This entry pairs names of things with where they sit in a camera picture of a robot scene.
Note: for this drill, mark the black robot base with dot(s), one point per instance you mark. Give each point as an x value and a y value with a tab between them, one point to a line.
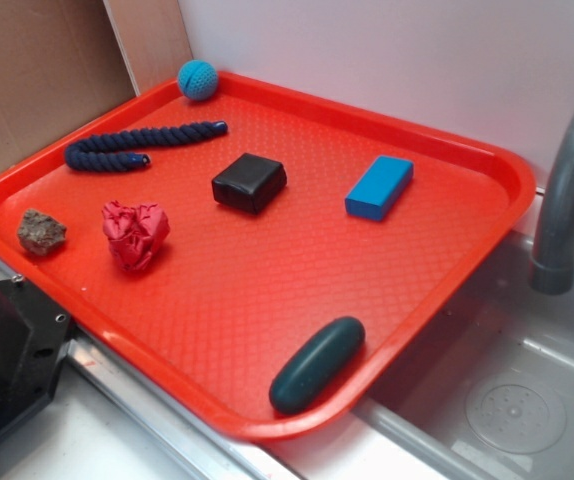
34	333

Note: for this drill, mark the grey brown rock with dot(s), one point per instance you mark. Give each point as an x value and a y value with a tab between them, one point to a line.
40	234

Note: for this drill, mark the red plastic tray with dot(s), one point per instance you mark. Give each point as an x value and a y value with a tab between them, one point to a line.
231	296

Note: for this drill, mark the black square cushion block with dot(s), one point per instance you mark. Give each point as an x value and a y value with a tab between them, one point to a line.
249	184

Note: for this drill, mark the blue rectangular block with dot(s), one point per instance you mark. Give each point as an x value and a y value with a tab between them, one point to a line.
380	186

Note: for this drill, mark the dark green oval capsule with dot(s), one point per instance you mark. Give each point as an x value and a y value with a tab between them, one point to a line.
315	364

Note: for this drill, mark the crumpled red cloth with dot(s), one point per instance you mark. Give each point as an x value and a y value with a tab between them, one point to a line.
135	234

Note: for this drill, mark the light blue knitted ball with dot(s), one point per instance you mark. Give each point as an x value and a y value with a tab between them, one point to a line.
198	80

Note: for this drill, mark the grey plastic sink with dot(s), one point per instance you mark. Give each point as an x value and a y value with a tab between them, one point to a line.
485	391

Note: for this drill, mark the brown cardboard panel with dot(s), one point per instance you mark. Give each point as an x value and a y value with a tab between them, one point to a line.
65	63

